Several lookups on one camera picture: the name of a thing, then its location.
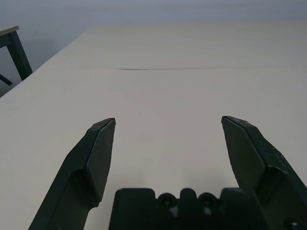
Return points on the wooden side table black legs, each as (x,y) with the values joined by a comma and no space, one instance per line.
(16,48)

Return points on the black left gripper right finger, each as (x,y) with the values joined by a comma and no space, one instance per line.
(261,163)

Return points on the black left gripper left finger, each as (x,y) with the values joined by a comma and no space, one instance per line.
(79,172)

